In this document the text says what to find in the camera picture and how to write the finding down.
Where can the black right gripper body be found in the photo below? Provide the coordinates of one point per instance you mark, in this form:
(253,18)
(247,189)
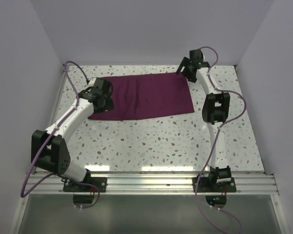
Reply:
(188,75)

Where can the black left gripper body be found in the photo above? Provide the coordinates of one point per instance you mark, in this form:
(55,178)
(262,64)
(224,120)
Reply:
(107,104)

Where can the purple cloth wrap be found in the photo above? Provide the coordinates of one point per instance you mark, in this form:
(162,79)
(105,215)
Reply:
(138,97)

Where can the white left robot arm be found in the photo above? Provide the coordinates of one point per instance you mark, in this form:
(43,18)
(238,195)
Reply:
(49,150)

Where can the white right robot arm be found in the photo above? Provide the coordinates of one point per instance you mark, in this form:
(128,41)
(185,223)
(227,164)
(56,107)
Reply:
(215,112)

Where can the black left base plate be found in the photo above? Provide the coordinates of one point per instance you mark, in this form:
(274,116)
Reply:
(93,184)

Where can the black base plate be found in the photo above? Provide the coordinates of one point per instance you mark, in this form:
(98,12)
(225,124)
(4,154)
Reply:
(205,186)
(93,184)

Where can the aluminium mounting rail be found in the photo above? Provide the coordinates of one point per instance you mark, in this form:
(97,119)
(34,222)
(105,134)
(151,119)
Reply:
(182,183)

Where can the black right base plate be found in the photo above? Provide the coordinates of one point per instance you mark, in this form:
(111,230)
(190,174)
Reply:
(205,186)

